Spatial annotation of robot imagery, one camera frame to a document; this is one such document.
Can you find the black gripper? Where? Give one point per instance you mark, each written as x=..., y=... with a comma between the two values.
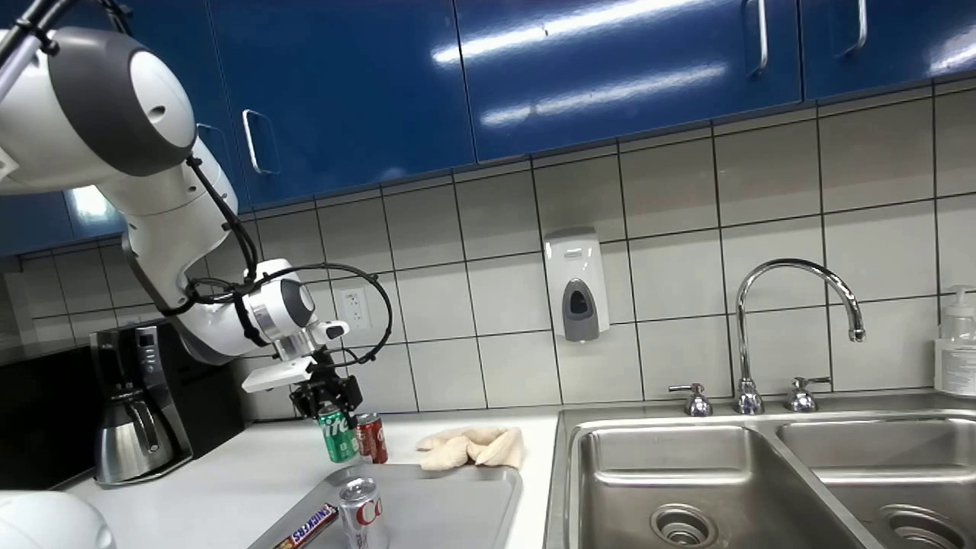
x=328, y=390

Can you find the green soda can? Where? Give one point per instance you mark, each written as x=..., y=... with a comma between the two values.
x=339, y=436

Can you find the red soda can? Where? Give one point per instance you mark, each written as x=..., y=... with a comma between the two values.
x=374, y=440

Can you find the silver soda can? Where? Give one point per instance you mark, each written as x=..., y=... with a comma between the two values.
x=362, y=515

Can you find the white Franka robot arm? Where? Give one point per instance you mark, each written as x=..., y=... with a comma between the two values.
x=173, y=232

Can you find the brown candy bar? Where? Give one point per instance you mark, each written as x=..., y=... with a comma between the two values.
x=307, y=526

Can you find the black coffee maker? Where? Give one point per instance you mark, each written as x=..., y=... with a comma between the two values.
x=192, y=406

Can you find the beige waffle cloth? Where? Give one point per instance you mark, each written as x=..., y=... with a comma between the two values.
x=474, y=451

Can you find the steel coffee carafe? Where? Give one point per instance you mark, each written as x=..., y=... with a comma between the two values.
x=131, y=444

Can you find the black microwave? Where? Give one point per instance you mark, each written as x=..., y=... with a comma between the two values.
x=45, y=428

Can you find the white rounded object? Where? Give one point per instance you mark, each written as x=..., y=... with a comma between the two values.
x=48, y=524

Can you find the blue cabinet door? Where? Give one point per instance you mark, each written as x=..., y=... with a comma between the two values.
x=628, y=112
x=208, y=51
x=904, y=41
x=344, y=81

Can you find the stainless steel double sink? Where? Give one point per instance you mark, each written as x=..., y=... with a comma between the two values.
x=710, y=476

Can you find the chrome gooseneck faucet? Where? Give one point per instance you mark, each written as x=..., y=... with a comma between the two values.
x=743, y=347

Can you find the clear soap bottle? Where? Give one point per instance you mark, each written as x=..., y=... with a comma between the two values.
x=957, y=353

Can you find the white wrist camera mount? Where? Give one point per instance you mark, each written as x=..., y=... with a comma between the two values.
x=274, y=373

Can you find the white wall outlet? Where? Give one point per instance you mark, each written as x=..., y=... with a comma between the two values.
x=356, y=302

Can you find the white wall soap dispenser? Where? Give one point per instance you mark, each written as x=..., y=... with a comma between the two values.
x=577, y=286

